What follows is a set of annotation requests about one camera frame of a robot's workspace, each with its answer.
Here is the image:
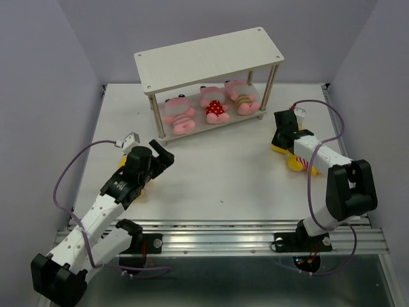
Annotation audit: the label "white two-tier wooden shelf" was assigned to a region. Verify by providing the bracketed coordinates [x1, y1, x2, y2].
[134, 27, 284, 143]

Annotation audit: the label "yellow frog toy red stripes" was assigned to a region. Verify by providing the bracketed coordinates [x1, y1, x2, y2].
[288, 154, 309, 171]

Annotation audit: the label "pink frog toy red polka-dot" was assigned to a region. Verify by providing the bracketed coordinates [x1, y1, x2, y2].
[200, 86, 229, 125]

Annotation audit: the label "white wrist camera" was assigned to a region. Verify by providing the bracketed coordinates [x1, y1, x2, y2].
[293, 107, 305, 130]
[122, 132, 140, 155]

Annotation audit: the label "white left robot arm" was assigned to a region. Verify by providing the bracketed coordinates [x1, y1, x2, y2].
[31, 136, 174, 306]

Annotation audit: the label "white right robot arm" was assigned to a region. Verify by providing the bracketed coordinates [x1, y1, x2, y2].
[270, 109, 378, 253]

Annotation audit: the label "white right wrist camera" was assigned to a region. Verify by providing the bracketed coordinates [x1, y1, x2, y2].
[293, 107, 305, 130]

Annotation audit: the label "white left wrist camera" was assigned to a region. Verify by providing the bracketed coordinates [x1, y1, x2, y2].
[122, 132, 140, 155]

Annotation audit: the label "yellow frog toy pink stripes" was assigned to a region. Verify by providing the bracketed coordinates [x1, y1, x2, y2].
[118, 155, 147, 203]

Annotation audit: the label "yellow frog toy blue stripes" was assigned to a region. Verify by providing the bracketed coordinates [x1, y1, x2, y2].
[271, 144, 293, 156]

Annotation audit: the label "pink frog toy orange stripes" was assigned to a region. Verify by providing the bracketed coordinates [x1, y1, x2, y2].
[224, 80, 261, 116]

